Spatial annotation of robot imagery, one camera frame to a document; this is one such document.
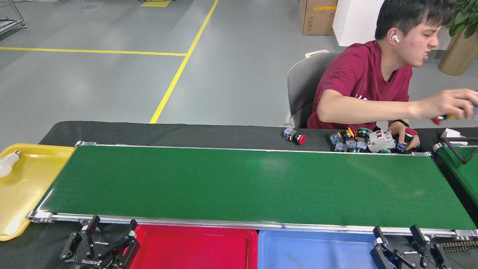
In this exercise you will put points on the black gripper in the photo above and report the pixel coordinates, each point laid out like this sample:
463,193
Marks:
89,263
410,264

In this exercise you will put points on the person's right forearm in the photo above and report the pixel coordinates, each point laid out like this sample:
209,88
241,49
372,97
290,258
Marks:
366,110

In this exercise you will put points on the short green feeder conveyor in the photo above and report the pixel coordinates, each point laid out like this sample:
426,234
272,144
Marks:
463,175

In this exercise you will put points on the yellow plastic tray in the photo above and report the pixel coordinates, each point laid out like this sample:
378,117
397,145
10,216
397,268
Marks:
33,186

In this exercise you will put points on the black conveyor guide bar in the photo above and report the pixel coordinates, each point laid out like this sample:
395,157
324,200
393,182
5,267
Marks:
463,161

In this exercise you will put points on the green conveyor belt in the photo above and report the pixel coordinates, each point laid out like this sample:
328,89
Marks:
224,186

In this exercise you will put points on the person's left hand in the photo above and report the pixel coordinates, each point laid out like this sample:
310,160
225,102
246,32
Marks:
397,133

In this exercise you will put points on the person's right hand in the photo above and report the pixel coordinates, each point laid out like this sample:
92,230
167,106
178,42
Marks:
444,102

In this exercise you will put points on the red plastic bin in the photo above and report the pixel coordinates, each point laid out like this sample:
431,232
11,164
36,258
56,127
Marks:
186,250

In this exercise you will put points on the blue plastic bin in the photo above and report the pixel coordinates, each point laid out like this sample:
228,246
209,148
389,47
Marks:
317,250

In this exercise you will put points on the black wristwatch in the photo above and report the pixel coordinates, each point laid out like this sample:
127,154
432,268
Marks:
401,122

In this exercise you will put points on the black table cloth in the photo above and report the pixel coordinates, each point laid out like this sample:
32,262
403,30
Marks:
186,134

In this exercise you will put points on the white light bulb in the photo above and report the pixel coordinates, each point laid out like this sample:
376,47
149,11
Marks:
7,166

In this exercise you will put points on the person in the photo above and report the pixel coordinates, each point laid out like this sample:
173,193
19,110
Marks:
358,82

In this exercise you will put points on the potted green plant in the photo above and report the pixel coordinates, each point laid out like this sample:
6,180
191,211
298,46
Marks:
459,52

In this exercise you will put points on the white earbud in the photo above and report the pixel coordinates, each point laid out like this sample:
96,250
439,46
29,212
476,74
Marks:
395,38

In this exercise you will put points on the metal shelf rack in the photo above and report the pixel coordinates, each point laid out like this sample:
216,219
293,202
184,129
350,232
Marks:
11,25

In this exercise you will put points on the brown cardboard box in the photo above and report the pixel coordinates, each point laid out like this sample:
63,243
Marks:
317,18

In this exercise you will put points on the blue switch contact block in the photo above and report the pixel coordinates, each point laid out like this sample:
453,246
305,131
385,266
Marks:
356,145
340,147
336,138

